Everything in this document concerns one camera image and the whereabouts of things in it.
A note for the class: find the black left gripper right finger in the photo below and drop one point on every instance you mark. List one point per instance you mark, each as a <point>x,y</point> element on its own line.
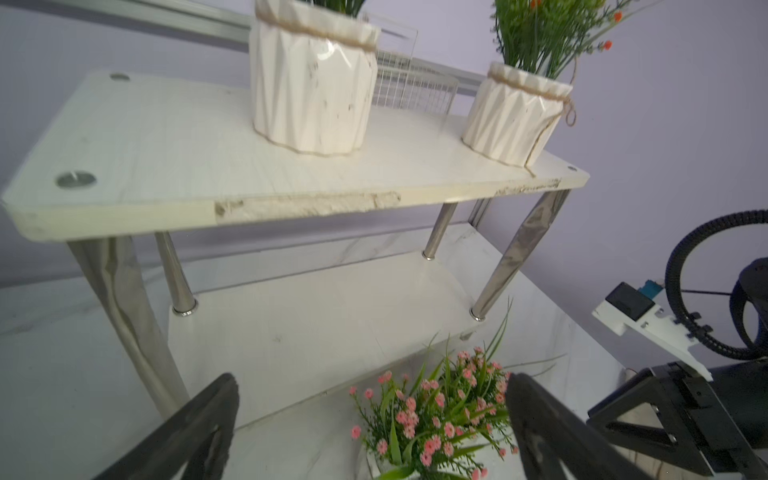
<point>554,443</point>

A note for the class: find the pink flower pot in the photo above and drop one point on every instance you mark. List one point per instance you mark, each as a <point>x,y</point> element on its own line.
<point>434,426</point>

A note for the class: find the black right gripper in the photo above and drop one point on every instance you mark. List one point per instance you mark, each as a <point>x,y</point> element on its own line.
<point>673,414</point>

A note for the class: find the aluminium frame profile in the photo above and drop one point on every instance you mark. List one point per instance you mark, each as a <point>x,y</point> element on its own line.
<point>191,22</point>

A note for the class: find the white two-tier rack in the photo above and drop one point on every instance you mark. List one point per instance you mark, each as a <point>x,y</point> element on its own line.
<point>135,154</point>

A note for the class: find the orange flower pot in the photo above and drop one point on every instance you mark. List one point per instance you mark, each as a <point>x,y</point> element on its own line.
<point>313,72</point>
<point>522,99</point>

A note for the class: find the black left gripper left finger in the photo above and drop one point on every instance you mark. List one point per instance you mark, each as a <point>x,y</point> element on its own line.
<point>192,444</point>

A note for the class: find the white wire basket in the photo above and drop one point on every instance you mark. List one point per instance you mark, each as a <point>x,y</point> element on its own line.
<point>404,82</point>

